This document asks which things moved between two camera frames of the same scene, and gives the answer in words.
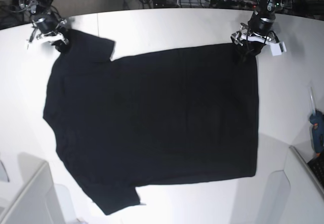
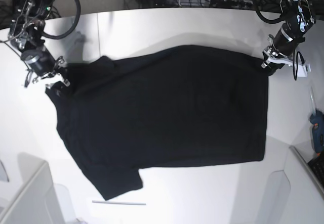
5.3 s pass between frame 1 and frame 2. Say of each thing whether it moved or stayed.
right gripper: moved
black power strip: stayed
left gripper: moved
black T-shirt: moved
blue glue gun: stayed
